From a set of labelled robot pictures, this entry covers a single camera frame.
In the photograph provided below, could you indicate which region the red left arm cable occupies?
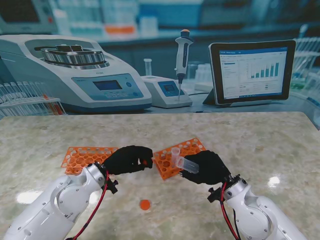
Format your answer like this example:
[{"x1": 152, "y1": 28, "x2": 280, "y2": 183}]
[{"x1": 67, "y1": 171, "x2": 111, "y2": 240}]

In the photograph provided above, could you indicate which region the clear plastic test tube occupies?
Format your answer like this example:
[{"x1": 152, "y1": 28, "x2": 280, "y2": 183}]
[
  {"x1": 175, "y1": 156, "x2": 200, "y2": 175},
  {"x1": 171, "y1": 147, "x2": 181, "y2": 167}
]

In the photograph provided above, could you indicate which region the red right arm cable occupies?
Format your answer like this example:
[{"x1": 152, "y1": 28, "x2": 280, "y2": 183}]
[{"x1": 219, "y1": 182, "x2": 240, "y2": 240}]

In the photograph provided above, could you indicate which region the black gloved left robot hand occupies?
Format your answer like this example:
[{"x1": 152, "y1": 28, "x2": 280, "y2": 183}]
[{"x1": 101, "y1": 145, "x2": 154, "y2": 176}]

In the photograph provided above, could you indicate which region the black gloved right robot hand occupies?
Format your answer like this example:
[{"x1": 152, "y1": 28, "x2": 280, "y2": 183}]
[{"x1": 179, "y1": 150, "x2": 232, "y2": 186}]

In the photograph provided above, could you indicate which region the orange test tube rack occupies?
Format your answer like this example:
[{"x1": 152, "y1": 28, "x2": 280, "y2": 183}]
[
  {"x1": 60, "y1": 146, "x2": 120, "y2": 175},
  {"x1": 152, "y1": 137, "x2": 207, "y2": 181}
]

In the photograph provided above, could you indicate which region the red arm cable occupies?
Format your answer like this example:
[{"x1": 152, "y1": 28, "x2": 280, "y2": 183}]
[
  {"x1": 219, "y1": 182, "x2": 240, "y2": 240},
  {"x1": 67, "y1": 171, "x2": 111, "y2": 240}
]

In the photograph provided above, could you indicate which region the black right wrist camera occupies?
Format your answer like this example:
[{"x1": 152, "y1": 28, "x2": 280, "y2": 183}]
[{"x1": 207, "y1": 187, "x2": 225, "y2": 203}]

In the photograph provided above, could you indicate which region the printed laboratory backdrop poster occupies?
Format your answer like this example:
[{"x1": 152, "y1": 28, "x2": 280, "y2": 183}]
[{"x1": 0, "y1": 0, "x2": 320, "y2": 118}]

